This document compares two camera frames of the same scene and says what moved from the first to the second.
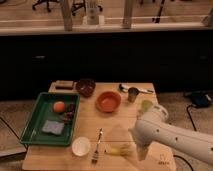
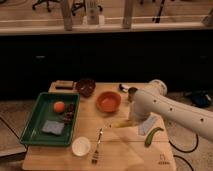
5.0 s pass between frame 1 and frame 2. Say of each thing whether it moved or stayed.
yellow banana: moved
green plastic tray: stayed
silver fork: stayed
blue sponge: stayed
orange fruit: stayed
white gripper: moved
